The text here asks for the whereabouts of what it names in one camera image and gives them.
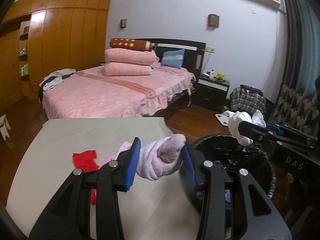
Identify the pale pink sock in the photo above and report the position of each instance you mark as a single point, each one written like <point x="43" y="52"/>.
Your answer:
<point x="160" y="160"/>

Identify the dark patterned curtain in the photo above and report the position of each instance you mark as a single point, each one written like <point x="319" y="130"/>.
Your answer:
<point x="300" y="55"/>

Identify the red cloth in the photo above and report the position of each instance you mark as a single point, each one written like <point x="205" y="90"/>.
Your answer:
<point x="85" y="160"/>

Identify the small wall lamp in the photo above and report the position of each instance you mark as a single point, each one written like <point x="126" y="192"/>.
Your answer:
<point x="123" y="23"/>

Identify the wooden wardrobe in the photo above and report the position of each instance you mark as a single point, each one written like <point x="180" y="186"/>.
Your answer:
<point x="62" y="35"/>

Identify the brown dotted bolster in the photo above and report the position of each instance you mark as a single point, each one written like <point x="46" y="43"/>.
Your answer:
<point x="130" y="44"/>

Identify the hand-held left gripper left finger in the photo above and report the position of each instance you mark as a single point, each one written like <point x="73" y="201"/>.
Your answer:
<point x="132" y="165"/>

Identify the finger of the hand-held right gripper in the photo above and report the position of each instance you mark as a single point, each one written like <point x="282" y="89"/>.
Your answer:
<point x="275" y="129"/>
<point x="257" y="136"/>

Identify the plaid bag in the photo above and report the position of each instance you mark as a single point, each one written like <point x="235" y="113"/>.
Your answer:
<point x="246" y="101"/>

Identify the dark bed frame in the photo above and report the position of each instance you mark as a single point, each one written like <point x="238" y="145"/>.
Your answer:
<point x="175" y="105"/>

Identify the blue cushion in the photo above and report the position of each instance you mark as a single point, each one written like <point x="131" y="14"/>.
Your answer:
<point x="173" y="58"/>

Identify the green bottles on shelf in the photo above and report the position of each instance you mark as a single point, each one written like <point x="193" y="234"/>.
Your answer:
<point x="24" y="70"/>

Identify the small white bottle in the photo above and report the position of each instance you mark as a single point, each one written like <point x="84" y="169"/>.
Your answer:
<point x="212" y="74"/>

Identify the pink pillow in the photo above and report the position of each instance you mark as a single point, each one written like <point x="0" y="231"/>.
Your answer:
<point x="130" y="56"/>
<point x="127" y="69"/>

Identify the white tissue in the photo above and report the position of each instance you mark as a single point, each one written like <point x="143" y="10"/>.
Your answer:
<point x="237" y="121"/>

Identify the pink bedspread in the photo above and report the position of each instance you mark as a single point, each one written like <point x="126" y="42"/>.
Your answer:
<point x="100" y="92"/>

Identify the dark nightstand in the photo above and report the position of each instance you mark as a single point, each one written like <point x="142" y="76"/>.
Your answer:
<point x="211" y="95"/>

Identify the yellow plush toy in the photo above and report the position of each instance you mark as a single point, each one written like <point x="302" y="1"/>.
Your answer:
<point x="220" y="76"/>

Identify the bright pink cloth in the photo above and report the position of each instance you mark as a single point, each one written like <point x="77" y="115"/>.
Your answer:
<point x="111" y="159"/>

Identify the dark wooden headboard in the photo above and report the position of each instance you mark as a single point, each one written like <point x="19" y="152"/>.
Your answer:
<point x="192" y="55"/>

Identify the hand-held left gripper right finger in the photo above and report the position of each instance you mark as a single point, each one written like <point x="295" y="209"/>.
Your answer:
<point x="190" y="170"/>

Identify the large wall lamp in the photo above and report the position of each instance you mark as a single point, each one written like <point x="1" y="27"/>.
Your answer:
<point x="213" y="20"/>

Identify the small bottles on shelf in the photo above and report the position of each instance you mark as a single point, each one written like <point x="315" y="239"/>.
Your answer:
<point x="23" y="51"/>

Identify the bin with black liner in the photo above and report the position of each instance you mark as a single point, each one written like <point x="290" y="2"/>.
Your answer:
<point x="225" y="150"/>

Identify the blue plastic bag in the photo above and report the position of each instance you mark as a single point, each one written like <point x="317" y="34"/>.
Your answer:
<point x="228" y="196"/>

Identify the beige wall socket panel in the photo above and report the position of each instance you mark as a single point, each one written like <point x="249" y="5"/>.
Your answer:
<point x="210" y="49"/>

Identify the pile of clothes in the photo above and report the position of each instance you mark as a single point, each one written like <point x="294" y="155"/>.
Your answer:
<point x="56" y="76"/>

